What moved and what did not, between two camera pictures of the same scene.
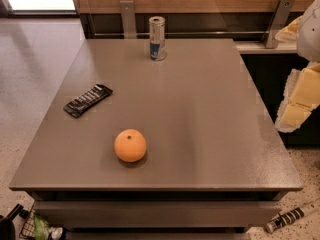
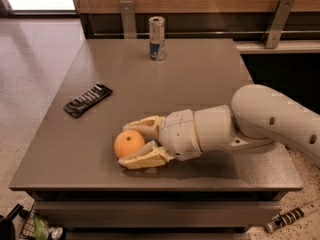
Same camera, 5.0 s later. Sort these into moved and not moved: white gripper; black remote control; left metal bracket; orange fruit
Moved: white gripper
Not moved: orange fruit; black remote control; left metal bracket
